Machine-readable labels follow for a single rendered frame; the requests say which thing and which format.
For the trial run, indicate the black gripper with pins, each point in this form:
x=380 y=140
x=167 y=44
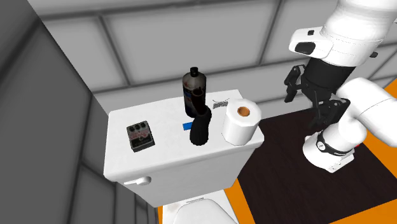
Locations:
x=327 y=76

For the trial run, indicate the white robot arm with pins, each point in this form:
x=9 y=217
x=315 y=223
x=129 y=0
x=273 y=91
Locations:
x=356 y=28

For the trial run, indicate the white toilet paper roll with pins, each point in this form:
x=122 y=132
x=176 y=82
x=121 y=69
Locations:
x=238 y=127

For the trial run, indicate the dark wood robot stand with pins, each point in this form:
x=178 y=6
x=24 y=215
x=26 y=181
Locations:
x=285 y=173

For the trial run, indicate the small grey patterned piece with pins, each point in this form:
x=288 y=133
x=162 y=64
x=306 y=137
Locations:
x=219 y=104

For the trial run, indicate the dark bottle with black cap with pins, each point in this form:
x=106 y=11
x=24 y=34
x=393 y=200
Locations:
x=189 y=83

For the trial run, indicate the small blue flat piece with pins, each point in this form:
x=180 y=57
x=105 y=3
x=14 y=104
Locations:
x=186 y=126

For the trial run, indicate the grey effects pedal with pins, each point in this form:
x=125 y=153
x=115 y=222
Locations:
x=140 y=136

